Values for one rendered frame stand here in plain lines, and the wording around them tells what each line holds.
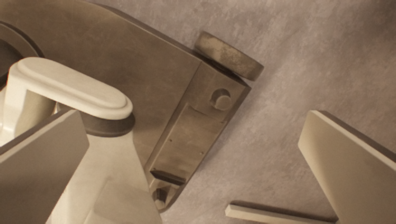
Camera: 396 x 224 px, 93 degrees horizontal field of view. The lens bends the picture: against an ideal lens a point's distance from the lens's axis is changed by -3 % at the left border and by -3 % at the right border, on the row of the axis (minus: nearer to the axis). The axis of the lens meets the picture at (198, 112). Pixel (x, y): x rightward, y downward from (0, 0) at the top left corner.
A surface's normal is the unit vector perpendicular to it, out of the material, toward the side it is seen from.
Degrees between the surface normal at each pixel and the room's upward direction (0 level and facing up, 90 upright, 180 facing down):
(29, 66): 90
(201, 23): 0
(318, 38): 0
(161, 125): 0
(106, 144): 90
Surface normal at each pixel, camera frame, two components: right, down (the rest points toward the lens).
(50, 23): 0.10, 0.43
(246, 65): 0.29, 0.48
